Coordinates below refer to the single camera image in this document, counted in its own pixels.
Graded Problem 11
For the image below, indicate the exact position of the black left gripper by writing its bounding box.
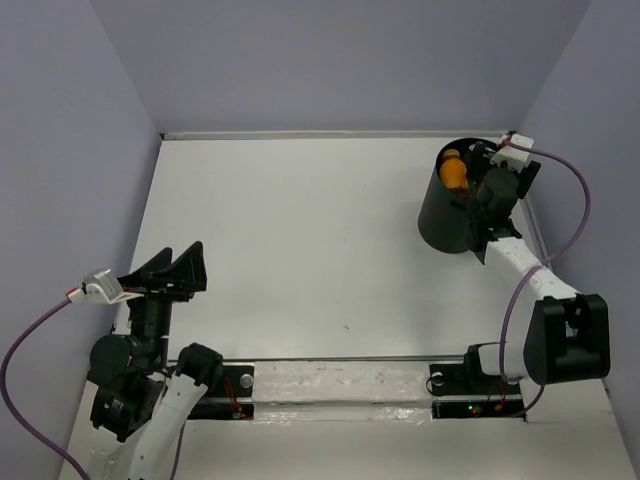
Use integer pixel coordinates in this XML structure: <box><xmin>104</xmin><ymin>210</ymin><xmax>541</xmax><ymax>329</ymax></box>
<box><xmin>120</xmin><ymin>237</ymin><xmax>209</xmax><ymax>366</ymax></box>

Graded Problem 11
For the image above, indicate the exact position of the orange plastic bottle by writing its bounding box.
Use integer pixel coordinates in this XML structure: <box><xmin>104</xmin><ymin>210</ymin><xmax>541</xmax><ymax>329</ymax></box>
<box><xmin>439</xmin><ymin>149</ymin><xmax>469</xmax><ymax>196</ymax></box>

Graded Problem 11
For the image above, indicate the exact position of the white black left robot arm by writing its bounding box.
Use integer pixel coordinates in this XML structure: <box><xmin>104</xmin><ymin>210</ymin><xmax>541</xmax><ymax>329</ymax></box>
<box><xmin>82</xmin><ymin>241</ymin><xmax>223</xmax><ymax>479</ymax></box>

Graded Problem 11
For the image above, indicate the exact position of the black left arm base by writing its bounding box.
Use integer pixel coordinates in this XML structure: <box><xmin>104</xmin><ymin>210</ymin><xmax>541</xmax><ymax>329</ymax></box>
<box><xmin>188</xmin><ymin>362</ymin><xmax>255</xmax><ymax>421</ymax></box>

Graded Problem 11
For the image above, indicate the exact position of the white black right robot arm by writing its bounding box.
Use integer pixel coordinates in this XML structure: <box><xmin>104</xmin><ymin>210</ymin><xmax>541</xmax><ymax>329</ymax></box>
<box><xmin>460</xmin><ymin>134</ymin><xmax>611</xmax><ymax>392</ymax></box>

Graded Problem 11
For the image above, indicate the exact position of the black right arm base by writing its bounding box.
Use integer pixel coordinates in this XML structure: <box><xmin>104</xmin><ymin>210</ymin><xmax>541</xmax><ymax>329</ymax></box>
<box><xmin>425</xmin><ymin>345</ymin><xmax>526</xmax><ymax>420</ymax></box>

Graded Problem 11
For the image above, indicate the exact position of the black round bin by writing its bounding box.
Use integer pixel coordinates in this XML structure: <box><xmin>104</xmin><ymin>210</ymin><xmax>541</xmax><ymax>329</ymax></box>
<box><xmin>417</xmin><ymin>137</ymin><xmax>497</xmax><ymax>254</ymax></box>

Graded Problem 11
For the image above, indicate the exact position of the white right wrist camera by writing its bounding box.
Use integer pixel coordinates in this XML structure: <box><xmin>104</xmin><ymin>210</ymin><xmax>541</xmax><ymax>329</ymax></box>
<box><xmin>490</xmin><ymin>133</ymin><xmax>534</xmax><ymax>173</ymax></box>

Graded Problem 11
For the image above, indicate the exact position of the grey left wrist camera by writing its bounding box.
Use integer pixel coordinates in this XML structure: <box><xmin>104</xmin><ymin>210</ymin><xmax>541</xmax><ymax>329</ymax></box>
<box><xmin>66</xmin><ymin>269</ymin><xmax>142</xmax><ymax>305</ymax></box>

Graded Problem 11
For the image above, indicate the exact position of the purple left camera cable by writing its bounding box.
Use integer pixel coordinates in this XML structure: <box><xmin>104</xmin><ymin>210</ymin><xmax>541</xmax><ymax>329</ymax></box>
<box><xmin>0</xmin><ymin>298</ymin><xmax>184</xmax><ymax>480</ymax></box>

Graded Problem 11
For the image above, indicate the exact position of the purple camera cable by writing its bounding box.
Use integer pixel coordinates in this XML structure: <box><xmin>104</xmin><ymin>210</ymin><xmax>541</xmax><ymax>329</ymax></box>
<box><xmin>499</xmin><ymin>142</ymin><xmax>594</xmax><ymax>419</ymax></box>
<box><xmin>0</xmin><ymin>298</ymin><xmax>184</xmax><ymax>480</ymax></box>

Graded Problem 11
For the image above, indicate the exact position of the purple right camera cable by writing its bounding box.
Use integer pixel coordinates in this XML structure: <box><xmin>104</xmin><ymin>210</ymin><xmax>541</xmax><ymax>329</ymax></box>
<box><xmin>499</xmin><ymin>142</ymin><xmax>594</xmax><ymax>419</ymax></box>

